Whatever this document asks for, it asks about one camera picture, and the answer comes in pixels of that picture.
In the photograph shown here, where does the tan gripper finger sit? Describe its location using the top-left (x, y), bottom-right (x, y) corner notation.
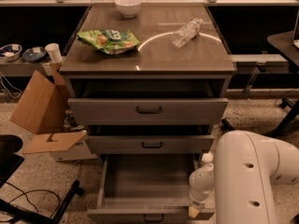
top-left (188, 205), bottom-right (200, 218)

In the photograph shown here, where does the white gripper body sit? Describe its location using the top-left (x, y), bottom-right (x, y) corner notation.
top-left (189, 163), bottom-right (214, 209)

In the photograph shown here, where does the grey bottom drawer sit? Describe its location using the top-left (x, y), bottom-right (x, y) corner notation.
top-left (88, 154), bottom-right (215, 224)

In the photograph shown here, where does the grey drawer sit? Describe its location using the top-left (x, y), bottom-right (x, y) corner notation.
top-left (88, 154), bottom-right (215, 224)
top-left (86, 135), bottom-right (214, 154)
top-left (68, 98), bottom-right (228, 125)

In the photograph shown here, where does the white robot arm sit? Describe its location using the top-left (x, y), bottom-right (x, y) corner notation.
top-left (189, 131), bottom-right (299, 224)

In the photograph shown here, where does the grey middle drawer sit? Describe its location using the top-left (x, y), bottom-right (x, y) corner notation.
top-left (86, 135), bottom-right (214, 154)

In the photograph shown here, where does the grey drawer cabinet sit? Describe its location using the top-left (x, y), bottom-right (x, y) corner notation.
top-left (58, 2), bottom-right (236, 224)

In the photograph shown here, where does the grey top drawer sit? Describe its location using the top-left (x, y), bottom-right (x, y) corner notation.
top-left (68, 98), bottom-right (228, 125)

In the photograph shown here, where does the open cardboard box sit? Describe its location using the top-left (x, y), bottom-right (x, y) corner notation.
top-left (10, 71), bottom-right (97, 161)

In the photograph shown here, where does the white bottle behind cabinet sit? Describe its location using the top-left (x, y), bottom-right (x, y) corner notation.
top-left (201, 152), bottom-right (214, 166)

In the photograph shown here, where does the clear plastic water bottle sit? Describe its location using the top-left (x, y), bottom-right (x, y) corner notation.
top-left (171, 18), bottom-right (203, 48)

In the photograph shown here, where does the black table stand right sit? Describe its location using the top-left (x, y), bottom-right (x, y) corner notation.
top-left (265, 31), bottom-right (299, 138)

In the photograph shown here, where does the green chip bag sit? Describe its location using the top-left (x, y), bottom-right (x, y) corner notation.
top-left (77, 30), bottom-right (141, 55)

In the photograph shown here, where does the black chair with base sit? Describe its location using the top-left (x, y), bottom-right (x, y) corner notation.
top-left (0, 134), bottom-right (84, 224)

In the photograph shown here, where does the white bowl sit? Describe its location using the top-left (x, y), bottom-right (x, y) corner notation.
top-left (115, 0), bottom-right (141, 18)

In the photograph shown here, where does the white paper cup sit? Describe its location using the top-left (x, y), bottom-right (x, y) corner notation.
top-left (45, 43), bottom-right (63, 63)

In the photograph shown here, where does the dark blue small bowl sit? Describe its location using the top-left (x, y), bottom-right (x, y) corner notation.
top-left (22, 47), bottom-right (47, 63)

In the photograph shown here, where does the blue patterned bowl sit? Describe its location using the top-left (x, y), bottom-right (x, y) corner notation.
top-left (0, 44), bottom-right (22, 62)

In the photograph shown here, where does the black floor cable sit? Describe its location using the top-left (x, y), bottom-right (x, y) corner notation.
top-left (4, 181), bottom-right (62, 219)

